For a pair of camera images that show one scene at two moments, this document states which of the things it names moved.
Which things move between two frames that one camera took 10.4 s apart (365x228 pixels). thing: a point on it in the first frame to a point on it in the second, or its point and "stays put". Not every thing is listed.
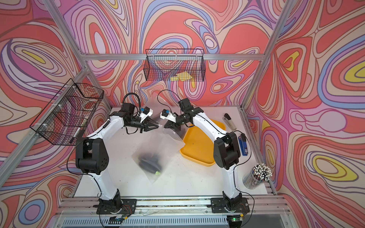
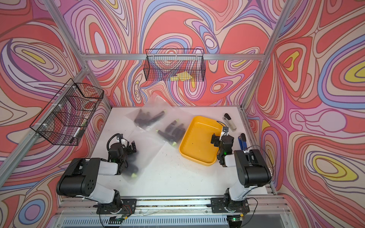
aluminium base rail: [265, 211] stays put
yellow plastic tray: [199, 144] stays put
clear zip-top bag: [157, 151] to [147, 145]
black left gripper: [146, 124] to [128, 148]
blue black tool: [242, 139] stays put
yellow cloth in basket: [183, 76] stays put
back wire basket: [175, 65] stays put
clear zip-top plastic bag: [157, 104] stays put
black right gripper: [170, 124] to [216, 139]
